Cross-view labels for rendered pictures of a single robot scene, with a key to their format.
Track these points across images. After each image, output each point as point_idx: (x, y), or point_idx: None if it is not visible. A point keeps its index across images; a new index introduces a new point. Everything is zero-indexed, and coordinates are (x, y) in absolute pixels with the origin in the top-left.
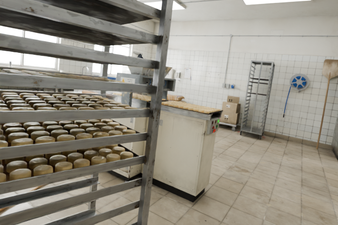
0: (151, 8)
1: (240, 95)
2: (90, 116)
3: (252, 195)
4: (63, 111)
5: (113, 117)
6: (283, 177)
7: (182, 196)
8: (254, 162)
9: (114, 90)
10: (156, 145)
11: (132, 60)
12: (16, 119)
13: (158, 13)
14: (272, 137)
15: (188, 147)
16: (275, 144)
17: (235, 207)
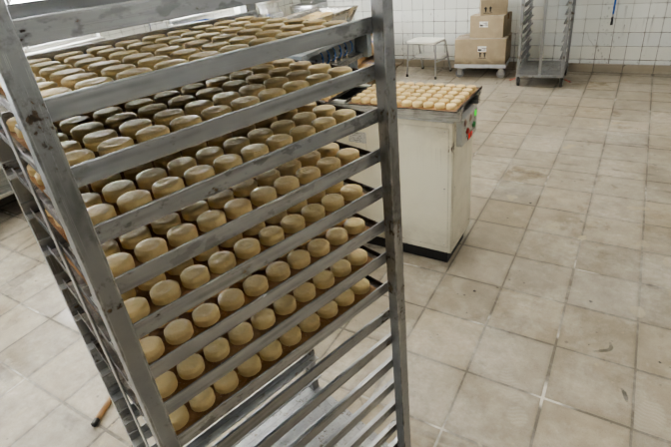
0: (359, 73)
1: None
2: (313, 272)
3: (551, 224)
4: (282, 284)
5: (339, 258)
6: (611, 172)
7: (425, 254)
8: (550, 150)
9: (335, 224)
10: (362, 180)
11: (348, 170)
12: (238, 321)
13: (370, 74)
14: (586, 74)
15: (425, 176)
16: (593, 92)
17: (521, 255)
